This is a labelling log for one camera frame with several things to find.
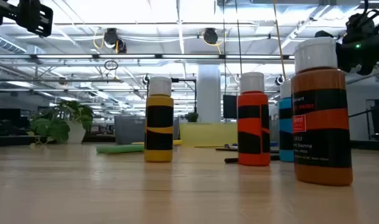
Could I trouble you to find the orange paint bottle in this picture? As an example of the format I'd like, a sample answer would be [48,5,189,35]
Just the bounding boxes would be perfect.
[237,72,271,167]

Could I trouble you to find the yellow paint bottle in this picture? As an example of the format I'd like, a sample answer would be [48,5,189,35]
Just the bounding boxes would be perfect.
[144,77,174,163]

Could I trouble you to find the silver-ferruled paintbrush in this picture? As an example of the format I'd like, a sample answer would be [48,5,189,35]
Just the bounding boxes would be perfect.
[215,144,240,152]

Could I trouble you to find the black orange-tipped paintbrush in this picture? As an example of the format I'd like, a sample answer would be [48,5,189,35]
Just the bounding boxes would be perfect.
[223,156,281,164]

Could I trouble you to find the blue paint bottle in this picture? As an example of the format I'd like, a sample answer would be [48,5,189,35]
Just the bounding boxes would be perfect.
[278,80,295,163]

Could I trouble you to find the black round hanging device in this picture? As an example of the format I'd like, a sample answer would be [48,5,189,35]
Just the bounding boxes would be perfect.
[103,27,128,54]
[203,27,220,45]

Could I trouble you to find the grey plastic bin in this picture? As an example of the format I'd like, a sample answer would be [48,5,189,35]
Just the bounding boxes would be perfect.
[114,114,180,144]

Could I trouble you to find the small dark background plant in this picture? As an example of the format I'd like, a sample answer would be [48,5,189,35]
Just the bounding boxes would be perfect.
[184,111,199,123]

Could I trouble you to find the dark background monitor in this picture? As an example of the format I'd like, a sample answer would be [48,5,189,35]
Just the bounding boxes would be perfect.
[0,108,22,126]

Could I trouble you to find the green-handled scissors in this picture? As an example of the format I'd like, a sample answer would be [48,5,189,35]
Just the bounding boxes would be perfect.
[95,139,184,155]

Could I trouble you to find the white round pillar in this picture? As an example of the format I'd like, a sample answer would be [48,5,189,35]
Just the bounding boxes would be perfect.
[197,63,222,124]

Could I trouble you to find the black monitor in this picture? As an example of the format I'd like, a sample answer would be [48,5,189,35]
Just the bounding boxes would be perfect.
[223,95,238,119]

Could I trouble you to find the green potted plant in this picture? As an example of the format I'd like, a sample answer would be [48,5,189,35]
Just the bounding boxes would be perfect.
[27,100,95,149]

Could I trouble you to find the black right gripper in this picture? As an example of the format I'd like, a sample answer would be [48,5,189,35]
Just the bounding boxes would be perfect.
[315,30,379,76]

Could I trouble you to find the black metal stand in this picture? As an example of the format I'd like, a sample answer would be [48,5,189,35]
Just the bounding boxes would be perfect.
[171,77,198,114]

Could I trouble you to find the brown-grey plastic bin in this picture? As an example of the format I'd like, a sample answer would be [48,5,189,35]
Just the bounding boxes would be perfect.
[268,116,281,143]

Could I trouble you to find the white round small object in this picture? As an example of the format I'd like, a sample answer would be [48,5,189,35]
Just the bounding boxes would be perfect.
[291,36,354,187]

